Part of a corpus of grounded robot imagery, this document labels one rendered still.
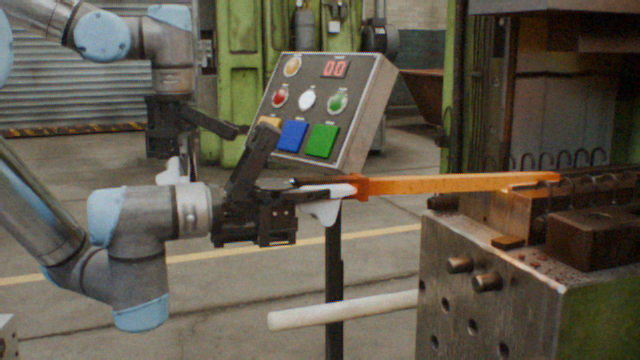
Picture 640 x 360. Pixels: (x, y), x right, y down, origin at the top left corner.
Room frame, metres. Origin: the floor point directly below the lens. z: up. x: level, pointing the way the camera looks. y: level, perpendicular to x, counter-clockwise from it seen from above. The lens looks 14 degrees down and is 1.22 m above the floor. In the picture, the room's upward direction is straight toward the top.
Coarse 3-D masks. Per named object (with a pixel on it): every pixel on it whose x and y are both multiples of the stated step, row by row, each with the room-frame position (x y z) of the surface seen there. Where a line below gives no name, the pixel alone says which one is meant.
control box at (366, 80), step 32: (320, 64) 1.40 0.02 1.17; (352, 64) 1.33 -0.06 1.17; (384, 64) 1.30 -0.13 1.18; (288, 96) 1.42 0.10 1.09; (320, 96) 1.34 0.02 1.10; (352, 96) 1.28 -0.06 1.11; (384, 96) 1.30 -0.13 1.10; (352, 128) 1.23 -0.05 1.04; (288, 160) 1.33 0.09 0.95; (320, 160) 1.24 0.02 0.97; (352, 160) 1.23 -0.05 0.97
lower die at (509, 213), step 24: (576, 168) 1.10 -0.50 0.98; (600, 168) 1.06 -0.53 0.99; (480, 192) 0.96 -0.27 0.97; (504, 192) 0.89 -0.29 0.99; (528, 192) 0.87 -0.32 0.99; (552, 192) 0.87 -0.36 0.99; (576, 192) 0.87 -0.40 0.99; (600, 192) 0.88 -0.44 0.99; (624, 192) 0.90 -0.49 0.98; (480, 216) 0.95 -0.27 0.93; (504, 216) 0.89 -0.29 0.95; (528, 216) 0.83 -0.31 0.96; (528, 240) 0.83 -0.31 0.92
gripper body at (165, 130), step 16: (144, 96) 1.02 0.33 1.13; (160, 96) 1.01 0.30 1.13; (176, 96) 1.01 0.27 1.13; (192, 96) 1.04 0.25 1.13; (160, 112) 1.02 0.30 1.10; (176, 112) 1.03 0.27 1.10; (160, 128) 1.02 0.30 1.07; (176, 128) 1.01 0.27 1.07; (192, 128) 1.04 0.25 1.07; (160, 144) 1.01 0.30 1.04; (176, 144) 1.01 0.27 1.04; (192, 144) 1.04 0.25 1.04
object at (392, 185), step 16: (320, 176) 0.81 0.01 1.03; (336, 176) 0.81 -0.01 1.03; (352, 176) 0.82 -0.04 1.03; (400, 176) 0.85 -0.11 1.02; (416, 176) 0.85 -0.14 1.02; (432, 176) 0.86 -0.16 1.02; (448, 176) 0.87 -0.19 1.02; (464, 176) 0.87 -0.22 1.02; (480, 176) 0.88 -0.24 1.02; (496, 176) 0.88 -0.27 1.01; (512, 176) 0.89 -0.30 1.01; (528, 176) 0.90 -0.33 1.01; (544, 176) 0.91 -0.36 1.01; (368, 192) 0.80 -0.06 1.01; (384, 192) 0.81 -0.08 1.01; (400, 192) 0.82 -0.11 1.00; (416, 192) 0.83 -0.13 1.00; (432, 192) 0.84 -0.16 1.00; (448, 192) 0.85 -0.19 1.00
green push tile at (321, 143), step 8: (320, 128) 1.28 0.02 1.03; (328, 128) 1.26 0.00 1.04; (336, 128) 1.25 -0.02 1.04; (312, 136) 1.28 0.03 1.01; (320, 136) 1.26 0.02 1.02; (328, 136) 1.25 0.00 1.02; (336, 136) 1.24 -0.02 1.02; (312, 144) 1.27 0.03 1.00; (320, 144) 1.25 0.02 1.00; (328, 144) 1.24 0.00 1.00; (304, 152) 1.27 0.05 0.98; (312, 152) 1.25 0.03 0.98; (320, 152) 1.24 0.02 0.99; (328, 152) 1.22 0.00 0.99
